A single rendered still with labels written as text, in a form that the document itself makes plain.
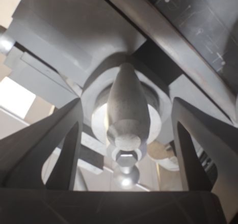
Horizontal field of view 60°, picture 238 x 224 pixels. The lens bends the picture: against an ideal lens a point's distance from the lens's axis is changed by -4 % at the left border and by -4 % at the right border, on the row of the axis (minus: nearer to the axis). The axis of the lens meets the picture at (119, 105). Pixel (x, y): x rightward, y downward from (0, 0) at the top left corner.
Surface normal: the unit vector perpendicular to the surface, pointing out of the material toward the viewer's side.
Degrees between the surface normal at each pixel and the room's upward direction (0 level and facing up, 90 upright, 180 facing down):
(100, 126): 90
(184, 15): 90
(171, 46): 90
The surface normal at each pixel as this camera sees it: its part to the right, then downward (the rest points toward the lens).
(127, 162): -0.02, 0.61
